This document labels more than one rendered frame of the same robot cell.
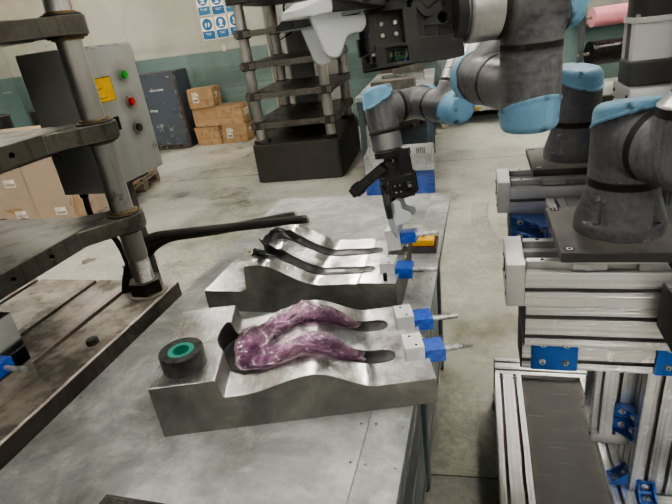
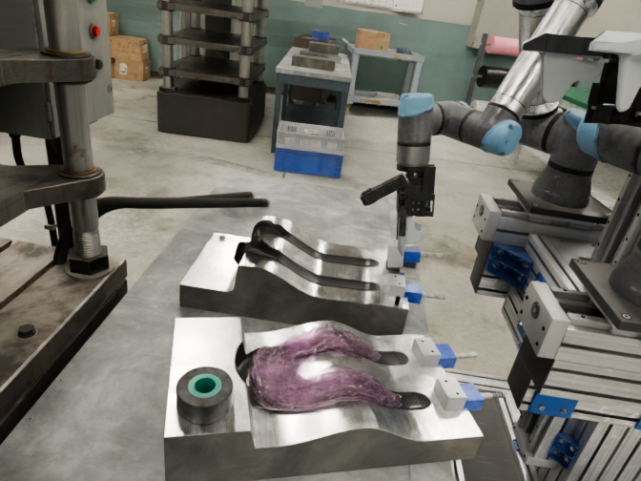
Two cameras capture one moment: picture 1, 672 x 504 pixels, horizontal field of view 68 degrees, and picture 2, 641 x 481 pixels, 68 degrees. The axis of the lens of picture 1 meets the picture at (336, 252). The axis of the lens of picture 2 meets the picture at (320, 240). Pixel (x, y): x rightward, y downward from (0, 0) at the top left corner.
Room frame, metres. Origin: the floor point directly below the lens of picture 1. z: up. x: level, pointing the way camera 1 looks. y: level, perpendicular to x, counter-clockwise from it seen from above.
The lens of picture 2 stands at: (0.25, 0.31, 1.46)
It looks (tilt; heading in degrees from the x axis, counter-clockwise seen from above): 27 degrees down; 344
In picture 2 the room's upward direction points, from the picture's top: 8 degrees clockwise
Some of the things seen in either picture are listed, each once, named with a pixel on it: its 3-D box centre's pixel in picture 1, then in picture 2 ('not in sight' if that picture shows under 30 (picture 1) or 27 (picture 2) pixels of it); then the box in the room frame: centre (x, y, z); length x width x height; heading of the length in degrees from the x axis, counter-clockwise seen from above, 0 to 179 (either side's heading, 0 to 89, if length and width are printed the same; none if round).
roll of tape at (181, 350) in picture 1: (183, 357); (204, 393); (0.77, 0.30, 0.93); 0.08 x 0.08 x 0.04
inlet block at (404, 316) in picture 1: (426, 318); (445, 355); (0.90, -0.17, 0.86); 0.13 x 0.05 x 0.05; 89
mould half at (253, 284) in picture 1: (310, 265); (299, 269); (1.21, 0.07, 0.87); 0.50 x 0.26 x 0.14; 72
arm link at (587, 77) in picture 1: (575, 91); (578, 138); (1.31, -0.67, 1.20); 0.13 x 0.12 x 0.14; 23
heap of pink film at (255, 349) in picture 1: (296, 332); (324, 364); (0.85, 0.10, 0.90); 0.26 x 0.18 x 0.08; 89
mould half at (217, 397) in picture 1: (297, 352); (320, 386); (0.84, 0.10, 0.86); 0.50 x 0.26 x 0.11; 89
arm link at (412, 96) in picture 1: (419, 102); (451, 119); (1.25, -0.25, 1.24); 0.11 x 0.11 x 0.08; 23
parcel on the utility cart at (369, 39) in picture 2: not in sight; (371, 42); (6.87, -1.95, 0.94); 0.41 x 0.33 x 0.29; 83
